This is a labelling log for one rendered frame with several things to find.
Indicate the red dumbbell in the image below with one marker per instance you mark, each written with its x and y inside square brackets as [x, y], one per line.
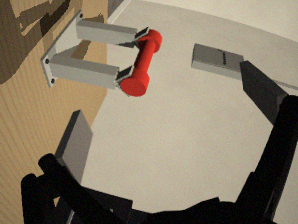
[136, 84]

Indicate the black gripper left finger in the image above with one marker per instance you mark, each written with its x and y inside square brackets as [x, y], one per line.
[64, 171]

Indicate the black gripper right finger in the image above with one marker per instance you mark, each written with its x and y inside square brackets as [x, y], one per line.
[263, 188]

